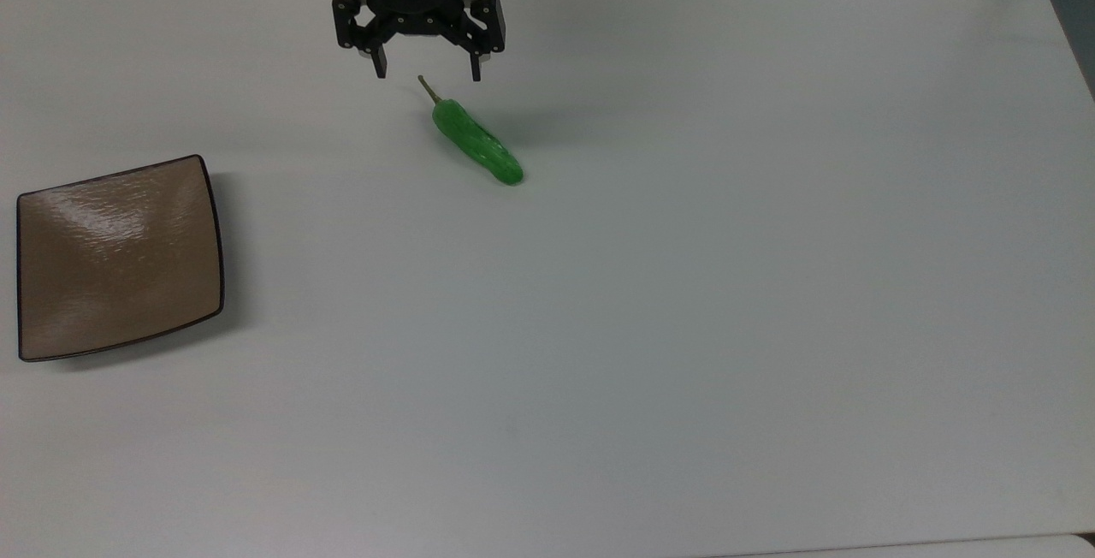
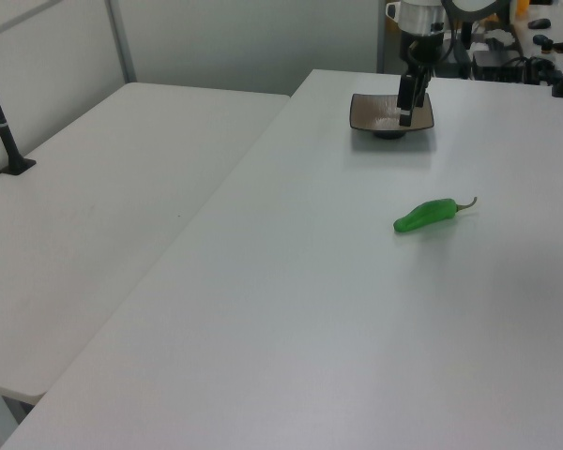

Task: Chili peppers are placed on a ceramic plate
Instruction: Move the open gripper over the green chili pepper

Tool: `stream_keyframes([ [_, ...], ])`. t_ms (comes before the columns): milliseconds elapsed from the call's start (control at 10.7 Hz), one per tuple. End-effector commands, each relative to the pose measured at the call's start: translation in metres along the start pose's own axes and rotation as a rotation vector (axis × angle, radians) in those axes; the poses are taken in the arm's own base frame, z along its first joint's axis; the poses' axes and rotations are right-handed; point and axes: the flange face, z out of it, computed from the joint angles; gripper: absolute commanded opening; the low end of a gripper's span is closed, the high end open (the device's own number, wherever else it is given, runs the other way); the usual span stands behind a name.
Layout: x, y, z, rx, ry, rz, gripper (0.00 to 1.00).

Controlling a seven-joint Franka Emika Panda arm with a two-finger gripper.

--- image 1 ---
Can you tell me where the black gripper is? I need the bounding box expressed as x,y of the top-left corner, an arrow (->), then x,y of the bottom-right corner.
332,0 -> 507,82

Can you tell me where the green chili pepper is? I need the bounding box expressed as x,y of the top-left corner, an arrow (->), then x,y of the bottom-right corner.
417,74 -> 524,187

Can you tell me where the brown square ceramic plate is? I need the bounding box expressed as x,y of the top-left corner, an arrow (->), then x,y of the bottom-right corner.
15,154 -> 227,364

